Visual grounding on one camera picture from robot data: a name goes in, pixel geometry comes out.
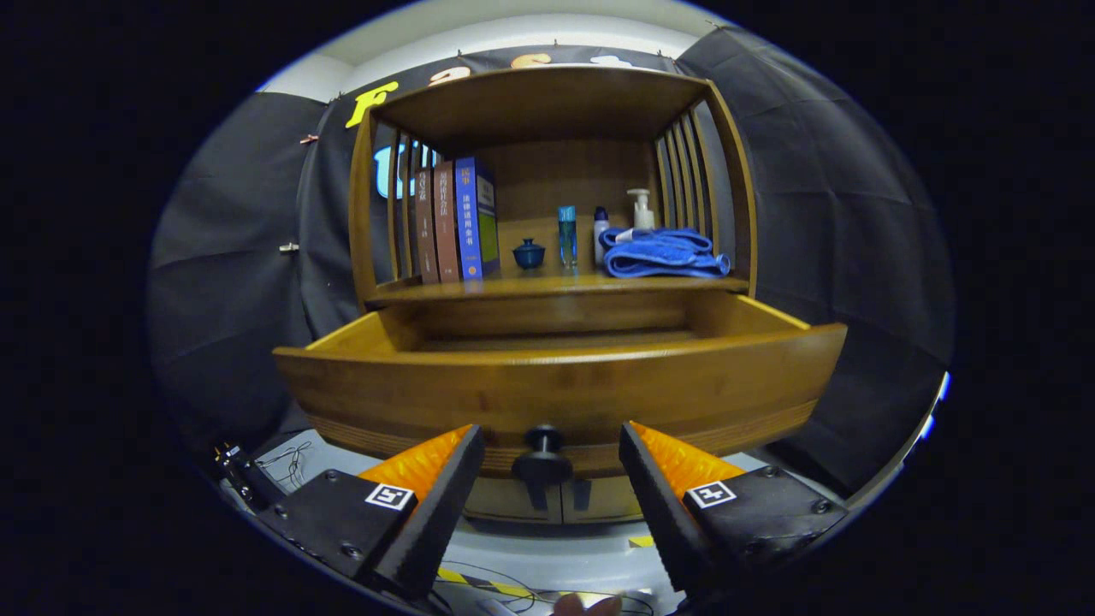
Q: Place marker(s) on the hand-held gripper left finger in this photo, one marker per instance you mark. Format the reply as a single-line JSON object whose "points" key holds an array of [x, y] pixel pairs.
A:
{"points": [[440, 505]]}

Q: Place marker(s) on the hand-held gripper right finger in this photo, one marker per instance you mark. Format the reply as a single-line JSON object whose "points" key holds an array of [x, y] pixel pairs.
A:
{"points": [[657, 505]]}

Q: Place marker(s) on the wooden drawer with black knob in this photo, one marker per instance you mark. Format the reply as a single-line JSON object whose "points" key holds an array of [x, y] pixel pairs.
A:
{"points": [[599, 385]]}

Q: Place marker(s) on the wooden cabinet door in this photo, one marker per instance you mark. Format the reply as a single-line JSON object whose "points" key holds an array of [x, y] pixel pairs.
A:
{"points": [[609, 503], [505, 503]]}

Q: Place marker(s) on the wooden countertop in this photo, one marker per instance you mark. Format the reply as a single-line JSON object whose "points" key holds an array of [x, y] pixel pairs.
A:
{"points": [[547, 284]]}

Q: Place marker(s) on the wooden cabinet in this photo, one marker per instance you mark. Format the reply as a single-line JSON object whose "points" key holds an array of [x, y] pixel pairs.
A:
{"points": [[547, 103]]}

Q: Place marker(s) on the small yellow tape piece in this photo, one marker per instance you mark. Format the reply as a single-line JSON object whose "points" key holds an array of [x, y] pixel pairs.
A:
{"points": [[642, 541]]}

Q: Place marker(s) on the yellow black striped floor tape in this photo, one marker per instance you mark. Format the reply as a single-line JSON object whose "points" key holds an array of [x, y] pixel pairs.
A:
{"points": [[505, 589]]}

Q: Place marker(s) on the small black device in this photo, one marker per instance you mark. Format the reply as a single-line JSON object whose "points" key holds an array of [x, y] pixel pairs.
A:
{"points": [[248, 475]]}

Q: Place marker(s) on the folded blue towel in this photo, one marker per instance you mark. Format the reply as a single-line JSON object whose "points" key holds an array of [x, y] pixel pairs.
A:
{"points": [[663, 257]]}

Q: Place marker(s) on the blue lidded teacup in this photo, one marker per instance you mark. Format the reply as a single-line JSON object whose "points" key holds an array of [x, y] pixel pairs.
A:
{"points": [[529, 255]]}

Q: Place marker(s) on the white bottle with dark cap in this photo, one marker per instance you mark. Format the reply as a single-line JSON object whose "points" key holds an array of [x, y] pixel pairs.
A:
{"points": [[600, 239]]}

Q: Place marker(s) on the dark brown book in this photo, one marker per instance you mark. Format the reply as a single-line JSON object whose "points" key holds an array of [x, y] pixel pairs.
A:
{"points": [[425, 231]]}

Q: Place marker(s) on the reddish brown book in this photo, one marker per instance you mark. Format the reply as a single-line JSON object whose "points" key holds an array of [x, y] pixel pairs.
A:
{"points": [[446, 227]]}

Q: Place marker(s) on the translucent blue bottle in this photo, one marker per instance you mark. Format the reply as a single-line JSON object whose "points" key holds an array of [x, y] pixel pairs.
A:
{"points": [[567, 239]]}

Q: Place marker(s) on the thick blue book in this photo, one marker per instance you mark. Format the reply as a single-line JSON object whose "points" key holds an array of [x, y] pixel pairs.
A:
{"points": [[468, 222]]}

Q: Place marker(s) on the white pump bottle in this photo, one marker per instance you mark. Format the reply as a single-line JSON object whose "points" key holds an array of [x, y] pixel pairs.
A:
{"points": [[643, 218]]}

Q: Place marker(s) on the black backdrop cloth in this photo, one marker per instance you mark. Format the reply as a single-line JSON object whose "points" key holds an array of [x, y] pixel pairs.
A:
{"points": [[855, 214]]}

